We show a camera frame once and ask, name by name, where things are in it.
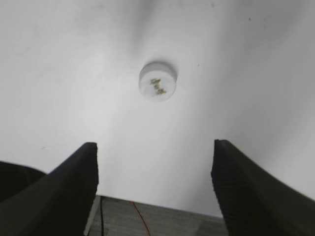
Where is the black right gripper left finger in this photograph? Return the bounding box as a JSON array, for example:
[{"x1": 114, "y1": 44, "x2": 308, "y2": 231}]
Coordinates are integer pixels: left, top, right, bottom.
[{"x1": 0, "y1": 143, "x2": 98, "y2": 236}]

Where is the black floor cable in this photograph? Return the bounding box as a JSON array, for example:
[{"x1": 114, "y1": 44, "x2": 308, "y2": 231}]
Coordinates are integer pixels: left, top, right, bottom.
[{"x1": 99, "y1": 196, "x2": 104, "y2": 236}]

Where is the white bottle cap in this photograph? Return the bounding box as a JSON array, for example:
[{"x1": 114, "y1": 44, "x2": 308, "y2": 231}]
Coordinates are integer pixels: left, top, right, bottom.
[{"x1": 138, "y1": 61, "x2": 178, "y2": 102}]

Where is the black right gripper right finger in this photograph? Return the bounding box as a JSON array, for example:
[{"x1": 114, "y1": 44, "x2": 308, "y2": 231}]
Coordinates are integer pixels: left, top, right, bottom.
[{"x1": 211, "y1": 140, "x2": 315, "y2": 236}]

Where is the red wire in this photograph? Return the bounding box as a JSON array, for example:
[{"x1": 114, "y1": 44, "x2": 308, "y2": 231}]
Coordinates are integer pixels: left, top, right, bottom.
[{"x1": 131, "y1": 201, "x2": 151, "y2": 236}]

